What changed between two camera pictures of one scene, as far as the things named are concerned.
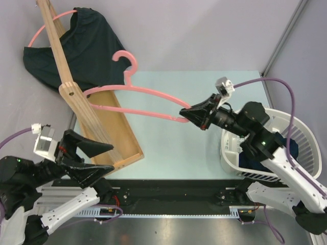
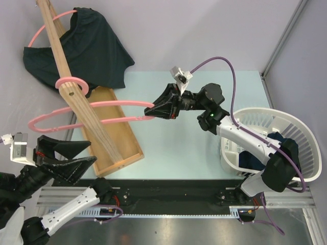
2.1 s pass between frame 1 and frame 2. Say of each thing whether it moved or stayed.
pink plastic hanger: moved
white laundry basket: stayed
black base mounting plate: stayed
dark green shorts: stayed
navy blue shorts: stayed
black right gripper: moved
